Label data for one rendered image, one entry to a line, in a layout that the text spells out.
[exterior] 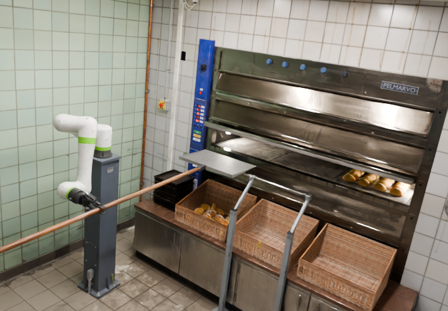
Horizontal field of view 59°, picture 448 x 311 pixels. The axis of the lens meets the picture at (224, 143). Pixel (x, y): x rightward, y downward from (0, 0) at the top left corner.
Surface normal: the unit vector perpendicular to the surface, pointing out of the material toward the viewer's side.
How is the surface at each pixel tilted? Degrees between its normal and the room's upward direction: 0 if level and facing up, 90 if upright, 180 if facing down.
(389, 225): 70
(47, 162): 90
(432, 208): 90
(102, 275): 90
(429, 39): 90
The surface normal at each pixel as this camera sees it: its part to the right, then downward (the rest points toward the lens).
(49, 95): 0.81, 0.25
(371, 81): -0.58, 0.18
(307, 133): -0.51, -0.17
